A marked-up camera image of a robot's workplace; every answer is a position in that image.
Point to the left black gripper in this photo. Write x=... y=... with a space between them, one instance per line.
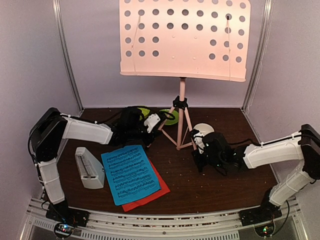
x=146 y=140

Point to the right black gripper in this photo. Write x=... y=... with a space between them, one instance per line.
x=200 y=164

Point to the blue sheet music paper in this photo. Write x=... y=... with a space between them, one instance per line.
x=129 y=174

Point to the pink music stand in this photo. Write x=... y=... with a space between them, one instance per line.
x=199 y=39

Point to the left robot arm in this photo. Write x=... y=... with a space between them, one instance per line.
x=45 y=139

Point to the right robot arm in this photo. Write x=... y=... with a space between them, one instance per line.
x=303 y=146

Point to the lime green bowl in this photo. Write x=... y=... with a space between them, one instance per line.
x=145 y=111

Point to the white and blue bowl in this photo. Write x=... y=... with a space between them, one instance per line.
x=203 y=129

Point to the green plate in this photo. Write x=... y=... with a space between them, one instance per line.
x=168 y=118

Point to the red sheet music paper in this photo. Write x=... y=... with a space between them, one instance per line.
x=164 y=189

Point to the white metronome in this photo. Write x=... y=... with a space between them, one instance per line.
x=91 y=171

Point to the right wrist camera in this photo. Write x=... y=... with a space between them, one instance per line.
x=197 y=135

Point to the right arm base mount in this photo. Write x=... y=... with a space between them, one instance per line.
x=262 y=220

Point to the front aluminium rail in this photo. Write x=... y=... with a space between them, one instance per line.
x=219 y=225

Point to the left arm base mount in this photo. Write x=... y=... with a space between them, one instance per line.
x=68 y=221

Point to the left aluminium frame post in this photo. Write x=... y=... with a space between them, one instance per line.
x=56 y=4

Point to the aluminium frame post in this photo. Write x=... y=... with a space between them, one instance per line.
x=56 y=4
x=260 y=52

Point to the right aluminium frame post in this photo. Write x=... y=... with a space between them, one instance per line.
x=260 y=52

